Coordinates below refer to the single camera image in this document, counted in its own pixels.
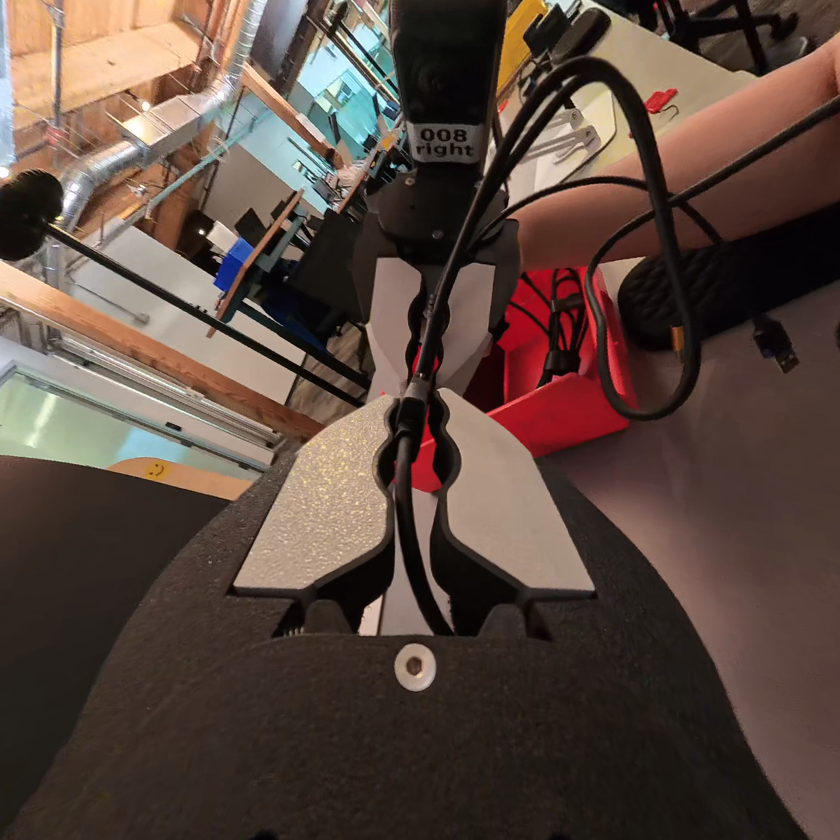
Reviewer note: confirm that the red plastic bin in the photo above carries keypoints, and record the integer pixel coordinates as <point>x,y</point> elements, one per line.
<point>558,420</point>

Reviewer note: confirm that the person's right forearm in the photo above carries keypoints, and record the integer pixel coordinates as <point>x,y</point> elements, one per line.
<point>722,151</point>

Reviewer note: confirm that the wooden standing desk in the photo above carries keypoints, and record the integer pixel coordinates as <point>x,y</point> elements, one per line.
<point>262,262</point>

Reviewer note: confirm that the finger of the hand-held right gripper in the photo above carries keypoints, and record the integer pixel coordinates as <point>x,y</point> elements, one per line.
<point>390,315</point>
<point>472,328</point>

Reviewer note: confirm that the blue plastic bin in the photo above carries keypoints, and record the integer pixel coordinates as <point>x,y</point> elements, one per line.
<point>233,266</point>

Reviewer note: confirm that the wooden post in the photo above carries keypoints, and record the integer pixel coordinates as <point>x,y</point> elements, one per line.
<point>131,328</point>

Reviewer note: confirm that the black floor lamp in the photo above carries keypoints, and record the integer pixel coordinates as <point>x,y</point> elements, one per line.
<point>26,216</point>

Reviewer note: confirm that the yellow smiley sticker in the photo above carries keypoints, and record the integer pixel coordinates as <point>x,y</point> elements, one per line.
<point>155,470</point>

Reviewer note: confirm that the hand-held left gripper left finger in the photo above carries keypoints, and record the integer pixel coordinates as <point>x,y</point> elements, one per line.
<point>315,512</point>

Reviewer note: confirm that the branching silver ventilation duct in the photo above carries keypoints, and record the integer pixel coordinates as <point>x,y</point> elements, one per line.
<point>98,170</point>

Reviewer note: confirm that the black office chair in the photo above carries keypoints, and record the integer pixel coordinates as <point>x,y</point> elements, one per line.
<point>328,275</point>

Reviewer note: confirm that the white panel stand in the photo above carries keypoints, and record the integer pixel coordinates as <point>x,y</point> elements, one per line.
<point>558,141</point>

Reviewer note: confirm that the red tags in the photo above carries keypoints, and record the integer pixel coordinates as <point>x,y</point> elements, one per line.
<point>661,102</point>

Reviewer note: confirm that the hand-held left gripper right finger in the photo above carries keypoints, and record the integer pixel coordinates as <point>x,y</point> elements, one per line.
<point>512,518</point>

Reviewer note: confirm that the black backdrop board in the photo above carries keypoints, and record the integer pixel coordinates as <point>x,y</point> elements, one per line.
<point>65,590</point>

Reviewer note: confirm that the yellow plastic bin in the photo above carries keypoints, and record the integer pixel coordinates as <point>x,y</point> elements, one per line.
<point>518,39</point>

